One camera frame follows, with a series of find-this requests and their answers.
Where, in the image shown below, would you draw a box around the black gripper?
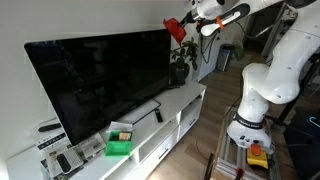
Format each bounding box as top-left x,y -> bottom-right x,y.
180,0 -> 224,27

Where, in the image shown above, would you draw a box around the red hat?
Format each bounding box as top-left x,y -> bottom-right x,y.
163,18 -> 186,45

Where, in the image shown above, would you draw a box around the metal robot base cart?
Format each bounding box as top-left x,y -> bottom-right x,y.
211,107 -> 281,180

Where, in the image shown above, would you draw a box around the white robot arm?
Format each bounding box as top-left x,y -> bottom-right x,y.
178,0 -> 320,154

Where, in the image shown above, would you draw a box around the grey trash bin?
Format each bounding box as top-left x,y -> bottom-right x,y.
216,44 -> 235,72

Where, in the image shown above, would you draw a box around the potted green plant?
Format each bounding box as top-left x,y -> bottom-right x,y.
170,38 -> 198,86

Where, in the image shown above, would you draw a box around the small black remote control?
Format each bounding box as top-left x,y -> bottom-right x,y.
155,109 -> 163,123

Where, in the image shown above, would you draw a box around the large black flat tv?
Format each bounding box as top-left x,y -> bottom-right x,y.
24,29 -> 171,145

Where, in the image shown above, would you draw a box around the white tv cabinet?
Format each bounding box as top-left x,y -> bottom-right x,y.
5,80 -> 208,180

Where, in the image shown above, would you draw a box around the green plastic box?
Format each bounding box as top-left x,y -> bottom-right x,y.
105,122 -> 133,156

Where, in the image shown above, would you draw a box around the yellow emergency stop box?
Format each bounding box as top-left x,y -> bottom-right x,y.
247,144 -> 268,169

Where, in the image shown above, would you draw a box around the black soundbar remote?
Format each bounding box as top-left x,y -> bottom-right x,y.
38,123 -> 61,133

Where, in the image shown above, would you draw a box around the white keyboard remote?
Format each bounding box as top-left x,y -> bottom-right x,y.
60,149 -> 84,174

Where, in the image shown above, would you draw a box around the black remote on papers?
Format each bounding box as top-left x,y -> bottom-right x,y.
57,154 -> 71,173

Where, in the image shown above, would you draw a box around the newspaper pile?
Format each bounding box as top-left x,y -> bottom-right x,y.
40,134 -> 106,180

